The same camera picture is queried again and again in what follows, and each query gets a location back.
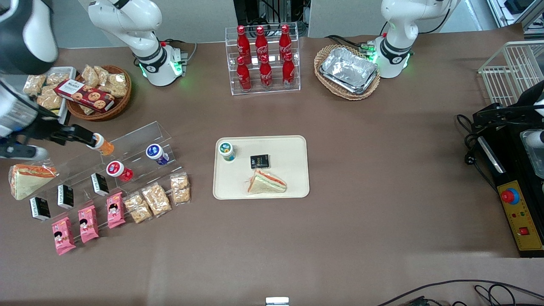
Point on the red gum bottle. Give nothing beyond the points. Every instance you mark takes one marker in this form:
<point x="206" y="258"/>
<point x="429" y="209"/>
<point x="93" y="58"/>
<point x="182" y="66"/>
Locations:
<point x="117" y="170"/>

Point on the black white text packet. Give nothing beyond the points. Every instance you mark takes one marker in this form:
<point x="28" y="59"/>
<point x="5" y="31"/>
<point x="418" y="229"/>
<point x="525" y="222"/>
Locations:
<point x="65" y="196"/>
<point x="40" y="208"/>
<point x="100" y="184"/>

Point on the black square snack packet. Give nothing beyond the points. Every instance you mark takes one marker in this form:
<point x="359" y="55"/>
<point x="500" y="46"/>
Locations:
<point x="259" y="161"/>

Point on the small wrapped triangle sandwich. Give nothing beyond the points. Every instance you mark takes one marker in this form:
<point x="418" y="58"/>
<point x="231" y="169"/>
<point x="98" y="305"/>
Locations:
<point x="267" y="182"/>

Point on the yellow label rice crisp bag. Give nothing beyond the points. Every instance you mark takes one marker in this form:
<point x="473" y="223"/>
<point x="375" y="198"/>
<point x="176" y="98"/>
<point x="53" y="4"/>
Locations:
<point x="34" y="84"/>
<point x="57" y="77"/>
<point x="49" y="101"/>

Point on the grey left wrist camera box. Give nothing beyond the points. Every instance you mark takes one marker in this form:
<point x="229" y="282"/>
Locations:
<point x="534" y="137"/>

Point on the green gum bottle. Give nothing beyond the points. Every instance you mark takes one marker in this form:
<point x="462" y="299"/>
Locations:
<point x="226" y="149"/>

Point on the clear wrapped rice crisp bar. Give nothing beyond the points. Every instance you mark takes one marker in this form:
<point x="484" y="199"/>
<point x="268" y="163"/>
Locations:
<point x="137" y="208"/>
<point x="156" y="199"/>
<point x="180" y="188"/>

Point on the clear acrylic stepped display stand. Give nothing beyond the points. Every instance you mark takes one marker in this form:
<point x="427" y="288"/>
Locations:
<point x="140" y="136"/>

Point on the stacked aluminium foil trays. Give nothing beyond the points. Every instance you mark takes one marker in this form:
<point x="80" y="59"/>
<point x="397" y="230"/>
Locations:
<point x="348" y="68"/>

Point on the wicker basket with foil trays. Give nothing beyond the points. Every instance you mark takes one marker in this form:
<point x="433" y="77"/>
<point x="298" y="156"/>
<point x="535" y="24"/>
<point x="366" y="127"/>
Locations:
<point x="340" y="94"/>

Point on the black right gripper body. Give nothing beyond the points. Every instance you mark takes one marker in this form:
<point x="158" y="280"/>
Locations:
<point x="43" y="128"/>

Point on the orange gum bottle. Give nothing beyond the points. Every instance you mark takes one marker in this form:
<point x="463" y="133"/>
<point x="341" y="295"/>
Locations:
<point x="104" y="146"/>

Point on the clear acrylic bottle rack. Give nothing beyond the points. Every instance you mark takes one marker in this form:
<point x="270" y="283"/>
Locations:
<point x="231" y="87"/>

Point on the red plaid cookie box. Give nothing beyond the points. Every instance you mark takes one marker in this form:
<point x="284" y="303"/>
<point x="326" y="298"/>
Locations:
<point x="85" y="95"/>

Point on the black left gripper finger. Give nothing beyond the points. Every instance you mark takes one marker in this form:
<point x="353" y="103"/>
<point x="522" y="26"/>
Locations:
<point x="510" y="109"/>
<point x="497" y="120"/>

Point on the dark rimmed rectangular tray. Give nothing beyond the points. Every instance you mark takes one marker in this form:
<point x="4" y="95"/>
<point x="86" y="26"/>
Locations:
<point x="63" y="112"/>

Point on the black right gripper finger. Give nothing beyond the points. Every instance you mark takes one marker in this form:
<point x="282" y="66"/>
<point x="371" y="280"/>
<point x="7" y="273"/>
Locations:
<point x="72" y="140"/>
<point x="78" y="131"/>

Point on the bagged rice cracker pack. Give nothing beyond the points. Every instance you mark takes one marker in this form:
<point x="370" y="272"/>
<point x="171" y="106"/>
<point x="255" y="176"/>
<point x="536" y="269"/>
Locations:
<point x="118" y="85"/>
<point x="87" y="109"/>
<point x="103" y="75"/>
<point x="90" y="75"/>

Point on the pink cartoon snack pack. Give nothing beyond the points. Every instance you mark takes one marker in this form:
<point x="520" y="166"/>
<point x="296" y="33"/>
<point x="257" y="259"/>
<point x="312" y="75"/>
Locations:
<point x="63" y="236"/>
<point x="88" y="224"/>
<point x="115" y="209"/>

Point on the aluminium frame shelf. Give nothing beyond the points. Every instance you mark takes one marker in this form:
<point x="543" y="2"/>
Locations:
<point x="518" y="8"/>

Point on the wicker basket with snacks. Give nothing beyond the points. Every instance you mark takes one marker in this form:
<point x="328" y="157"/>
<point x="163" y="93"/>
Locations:
<point x="121" y="104"/>

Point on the small white metal bracket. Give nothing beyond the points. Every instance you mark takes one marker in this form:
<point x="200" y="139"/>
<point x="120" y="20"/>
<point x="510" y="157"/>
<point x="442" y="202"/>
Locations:
<point x="277" y="301"/>

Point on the cream rectangular tray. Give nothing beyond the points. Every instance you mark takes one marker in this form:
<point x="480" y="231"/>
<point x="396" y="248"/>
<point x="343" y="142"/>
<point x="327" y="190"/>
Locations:
<point x="289" y="148"/>

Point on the black control box yellow panel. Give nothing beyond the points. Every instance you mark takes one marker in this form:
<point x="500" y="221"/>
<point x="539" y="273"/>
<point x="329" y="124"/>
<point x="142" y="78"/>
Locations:
<point x="520" y="212"/>

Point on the large wrapped triangle sandwich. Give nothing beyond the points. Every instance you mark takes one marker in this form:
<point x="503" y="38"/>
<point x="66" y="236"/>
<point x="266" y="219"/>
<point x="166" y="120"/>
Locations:
<point x="29" y="180"/>

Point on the red cola bottle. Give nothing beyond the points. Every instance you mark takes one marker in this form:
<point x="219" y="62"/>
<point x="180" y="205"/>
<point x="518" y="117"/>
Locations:
<point x="243" y="42"/>
<point x="285" y="40"/>
<point x="288" y="73"/>
<point x="266" y="75"/>
<point x="244" y="76"/>
<point x="261" y="42"/>

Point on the purple gum bottle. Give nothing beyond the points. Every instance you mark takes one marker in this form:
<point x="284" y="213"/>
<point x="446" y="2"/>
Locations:
<point x="156" y="153"/>

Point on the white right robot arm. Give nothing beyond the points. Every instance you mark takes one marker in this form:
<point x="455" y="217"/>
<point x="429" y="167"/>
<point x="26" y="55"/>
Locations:
<point x="127" y="21"/>

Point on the black equipment rack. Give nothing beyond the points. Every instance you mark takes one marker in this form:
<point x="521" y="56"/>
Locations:
<point x="255" y="10"/>

